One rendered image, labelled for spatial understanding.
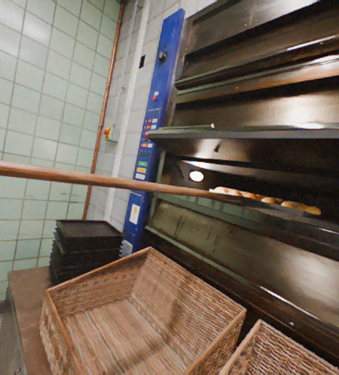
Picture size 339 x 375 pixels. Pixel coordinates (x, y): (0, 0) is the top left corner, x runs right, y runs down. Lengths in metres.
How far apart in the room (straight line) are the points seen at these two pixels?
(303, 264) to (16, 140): 1.73
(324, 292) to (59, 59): 1.95
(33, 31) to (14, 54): 0.21
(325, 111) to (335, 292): 0.51
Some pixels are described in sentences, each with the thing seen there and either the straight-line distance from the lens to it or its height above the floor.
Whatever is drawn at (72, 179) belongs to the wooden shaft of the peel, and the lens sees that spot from 0.52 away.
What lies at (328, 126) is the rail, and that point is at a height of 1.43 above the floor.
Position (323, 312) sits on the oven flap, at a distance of 0.76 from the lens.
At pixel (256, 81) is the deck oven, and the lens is 0.94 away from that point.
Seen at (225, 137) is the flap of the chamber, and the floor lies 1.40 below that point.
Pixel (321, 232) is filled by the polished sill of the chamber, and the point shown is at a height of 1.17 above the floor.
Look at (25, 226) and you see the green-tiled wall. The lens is 1.86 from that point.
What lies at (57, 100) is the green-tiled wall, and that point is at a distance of 1.82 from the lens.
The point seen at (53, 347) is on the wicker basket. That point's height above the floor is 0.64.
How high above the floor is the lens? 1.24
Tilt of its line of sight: 3 degrees down
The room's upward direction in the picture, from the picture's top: 12 degrees clockwise
